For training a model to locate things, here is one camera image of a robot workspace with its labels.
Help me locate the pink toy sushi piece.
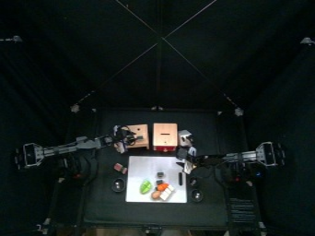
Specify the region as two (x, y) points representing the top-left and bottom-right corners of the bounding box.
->
(114, 162), (130, 175)

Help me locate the plain wooden box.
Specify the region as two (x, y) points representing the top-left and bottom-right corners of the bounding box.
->
(124, 124), (150, 150)

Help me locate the small black bowl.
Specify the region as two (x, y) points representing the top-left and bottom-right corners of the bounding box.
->
(188, 188), (206, 203)
(187, 176), (203, 189)
(111, 177), (128, 194)

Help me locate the small grey white box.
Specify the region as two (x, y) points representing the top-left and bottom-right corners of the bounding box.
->
(178, 129), (195, 148)

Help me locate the wooden box with red base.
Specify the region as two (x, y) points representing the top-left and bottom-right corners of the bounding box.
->
(151, 123), (180, 152)

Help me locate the white rectangular tray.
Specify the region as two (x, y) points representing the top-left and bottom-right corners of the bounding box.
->
(124, 155), (188, 204)

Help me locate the white toy rice block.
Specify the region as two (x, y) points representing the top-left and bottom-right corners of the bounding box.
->
(159, 183), (176, 202)

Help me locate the green toy leaf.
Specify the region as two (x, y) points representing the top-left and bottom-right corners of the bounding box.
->
(139, 180), (154, 195)

